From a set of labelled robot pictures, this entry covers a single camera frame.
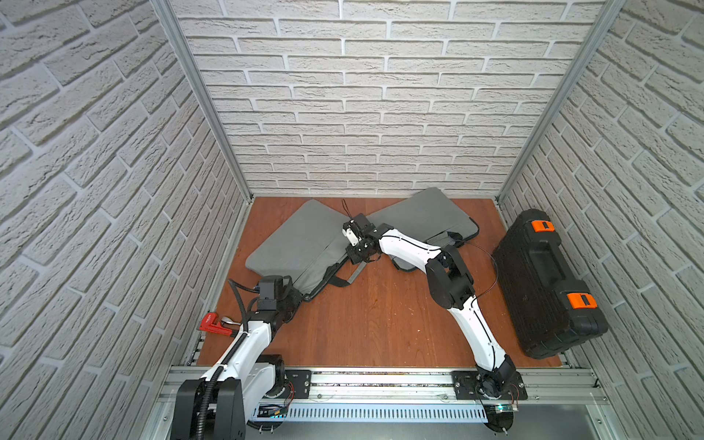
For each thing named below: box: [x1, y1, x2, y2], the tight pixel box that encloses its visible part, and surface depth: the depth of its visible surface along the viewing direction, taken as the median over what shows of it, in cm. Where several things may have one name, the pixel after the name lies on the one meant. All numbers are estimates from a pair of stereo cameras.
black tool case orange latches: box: [493, 209, 610, 360], surface depth 72 cm
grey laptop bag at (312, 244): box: [244, 199, 353, 293], surface depth 98 cm
